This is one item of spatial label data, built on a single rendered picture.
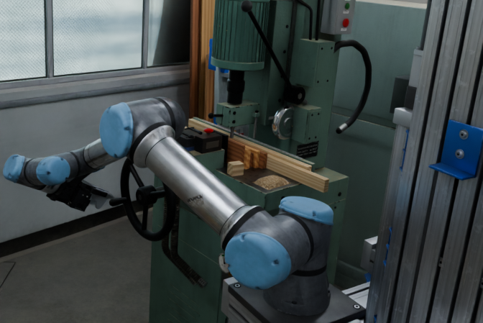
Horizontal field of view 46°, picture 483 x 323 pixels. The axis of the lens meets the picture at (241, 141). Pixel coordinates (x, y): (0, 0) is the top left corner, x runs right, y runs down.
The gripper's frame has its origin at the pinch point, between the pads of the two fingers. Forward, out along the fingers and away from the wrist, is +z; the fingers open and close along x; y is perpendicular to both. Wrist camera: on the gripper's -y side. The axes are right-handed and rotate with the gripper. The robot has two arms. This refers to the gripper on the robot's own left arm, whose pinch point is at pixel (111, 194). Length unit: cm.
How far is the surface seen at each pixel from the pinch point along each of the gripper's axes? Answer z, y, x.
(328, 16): 29, -85, 25
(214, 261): 29.9, 5.2, 26.1
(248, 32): 5, -65, 19
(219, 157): 14.3, -25.9, 22.4
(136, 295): 76, 48, -48
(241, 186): 15.1, -20.7, 35.5
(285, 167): 27, -32, 38
